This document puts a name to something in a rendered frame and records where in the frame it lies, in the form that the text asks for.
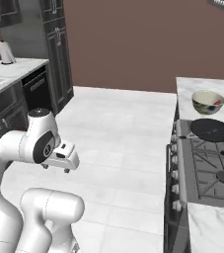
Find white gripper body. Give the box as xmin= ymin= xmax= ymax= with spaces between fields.
xmin=40 ymin=149 xmax=81 ymax=171

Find dark panelled fridge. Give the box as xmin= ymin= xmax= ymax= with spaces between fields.
xmin=0 ymin=0 xmax=75 ymax=115

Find white patterned bowl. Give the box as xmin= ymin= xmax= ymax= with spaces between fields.
xmin=190 ymin=89 xmax=224 ymax=116

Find dark base cupboards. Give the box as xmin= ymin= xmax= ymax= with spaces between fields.
xmin=0 ymin=80 xmax=30 ymax=173

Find black dishwasher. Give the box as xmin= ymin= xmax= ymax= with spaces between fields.
xmin=20 ymin=66 xmax=54 ymax=115

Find white paper towel roll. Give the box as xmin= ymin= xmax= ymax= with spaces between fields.
xmin=0 ymin=40 xmax=17 ymax=65

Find dark oven front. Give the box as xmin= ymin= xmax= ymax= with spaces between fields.
xmin=163 ymin=122 xmax=192 ymax=253

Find grey gas hob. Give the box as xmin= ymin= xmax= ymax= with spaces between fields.
xmin=176 ymin=118 xmax=224 ymax=211

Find black round pan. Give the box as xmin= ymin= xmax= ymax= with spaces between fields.
xmin=189 ymin=118 xmax=224 ymax=143

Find long silver fridge handle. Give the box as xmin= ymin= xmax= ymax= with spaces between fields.
xmin=54 ymin=27 xmax=62 ymax=47

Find dark wall cupboard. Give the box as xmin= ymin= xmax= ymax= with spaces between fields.
xmin=0 ymin=0 xmax=23 ymax=30

